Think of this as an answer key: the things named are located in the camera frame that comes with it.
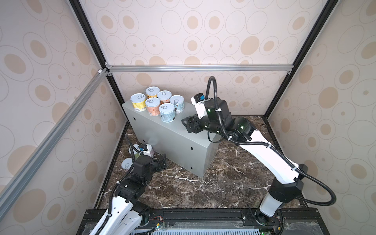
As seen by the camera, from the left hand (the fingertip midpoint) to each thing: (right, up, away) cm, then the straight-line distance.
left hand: (162, 154), depth 76 cm
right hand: (+14, +18, -11) cm, 25 cm away
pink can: (-11, +1, +18) cm, 21 cm away
